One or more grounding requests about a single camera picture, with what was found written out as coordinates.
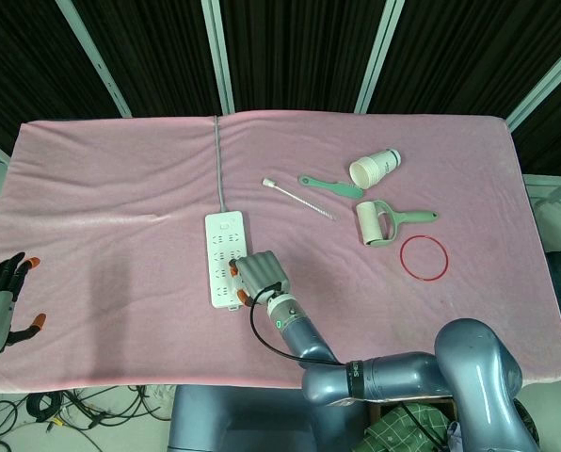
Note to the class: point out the white paper cup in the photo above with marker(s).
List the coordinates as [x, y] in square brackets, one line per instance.
[374, 167]

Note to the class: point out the white partition frame post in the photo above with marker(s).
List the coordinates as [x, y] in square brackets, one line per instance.
[544, 80]
[97, 61]
[218, 56]
[379, 56]

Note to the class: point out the pink cloth table cover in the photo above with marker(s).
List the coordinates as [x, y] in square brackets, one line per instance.
[120, 263]

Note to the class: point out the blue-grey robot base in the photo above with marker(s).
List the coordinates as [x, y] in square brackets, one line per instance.
[243, 424]

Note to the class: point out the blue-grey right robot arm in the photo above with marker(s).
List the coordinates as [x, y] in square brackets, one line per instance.
[403, 372]

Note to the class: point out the white thin bottle brush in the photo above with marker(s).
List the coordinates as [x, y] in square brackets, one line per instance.
[299, 198]

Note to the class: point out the white power strip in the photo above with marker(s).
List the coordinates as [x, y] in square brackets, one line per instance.
[221, 245]

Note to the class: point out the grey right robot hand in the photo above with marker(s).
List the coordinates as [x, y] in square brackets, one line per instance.
[261, 273]

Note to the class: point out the green lint roller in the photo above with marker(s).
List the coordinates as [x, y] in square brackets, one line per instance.
[370, 223]

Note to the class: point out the white side cabinet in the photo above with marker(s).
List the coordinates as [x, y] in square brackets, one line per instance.
[556, 212]

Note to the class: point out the green checkered cloth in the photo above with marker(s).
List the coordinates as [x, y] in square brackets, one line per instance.
[393, 428]

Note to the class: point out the green comb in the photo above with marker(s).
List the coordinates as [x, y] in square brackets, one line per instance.
[337, 187]

